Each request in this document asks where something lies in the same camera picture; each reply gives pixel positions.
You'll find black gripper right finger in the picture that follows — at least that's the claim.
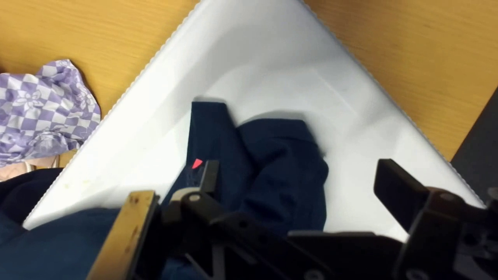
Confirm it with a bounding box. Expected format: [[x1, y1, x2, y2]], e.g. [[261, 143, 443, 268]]
[[373, 157, 468, 280]]

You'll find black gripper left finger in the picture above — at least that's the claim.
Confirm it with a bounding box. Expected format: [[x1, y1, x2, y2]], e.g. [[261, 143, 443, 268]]
[[86, 159, 230, 280]]

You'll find purple checkered clothing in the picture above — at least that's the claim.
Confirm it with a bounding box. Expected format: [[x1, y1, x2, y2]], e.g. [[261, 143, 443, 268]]
[[0, 58, 102, 168]]

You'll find dark blue clothing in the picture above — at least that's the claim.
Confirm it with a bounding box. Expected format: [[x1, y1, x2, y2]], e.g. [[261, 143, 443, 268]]
[[0, 100, 331, 280]]

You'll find white plastic container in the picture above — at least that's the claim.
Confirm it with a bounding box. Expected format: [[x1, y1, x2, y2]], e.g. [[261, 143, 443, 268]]
[[19, 0, 486, 246]]

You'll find cream white cloth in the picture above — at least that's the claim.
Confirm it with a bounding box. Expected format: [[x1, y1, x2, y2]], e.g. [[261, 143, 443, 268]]
[[0, 157, 61, 184]]

